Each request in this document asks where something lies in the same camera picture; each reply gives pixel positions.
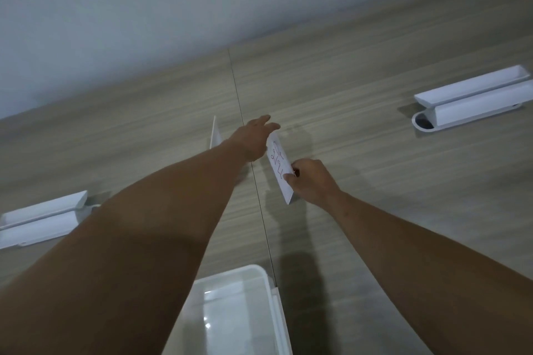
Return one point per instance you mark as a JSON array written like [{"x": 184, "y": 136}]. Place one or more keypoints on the person's left hand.
[{"x": 250, "y": 138}]

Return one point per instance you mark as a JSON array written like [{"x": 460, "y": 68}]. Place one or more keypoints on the person's right forearm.
[{"x": 429, "y": 275}]

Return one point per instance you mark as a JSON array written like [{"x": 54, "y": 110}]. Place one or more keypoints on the white card with red writing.
[{"x": 280, "y": 169}]

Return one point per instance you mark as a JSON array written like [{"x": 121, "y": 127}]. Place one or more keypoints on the person's left thumb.
[{"x": 272, "y": 126}]

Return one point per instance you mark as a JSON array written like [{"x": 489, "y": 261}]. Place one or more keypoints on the white plastic bin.
[{"x": 237, "y": 313}]

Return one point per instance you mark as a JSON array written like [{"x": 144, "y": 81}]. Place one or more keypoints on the person's left forearm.
[{"x": 125, "y": 242}]

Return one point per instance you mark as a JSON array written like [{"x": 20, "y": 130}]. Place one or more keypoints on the white plastic holder tray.
[
  {"x": 474, "y": 96},
  {"x": 39, "y": 221}
]

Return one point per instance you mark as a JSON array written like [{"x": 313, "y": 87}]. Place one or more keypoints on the person's right hand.
[{"x": 312, "y": 184}]

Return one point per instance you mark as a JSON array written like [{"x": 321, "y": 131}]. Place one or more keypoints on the person's right fingers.
[{"x": 291, "y": 172}]

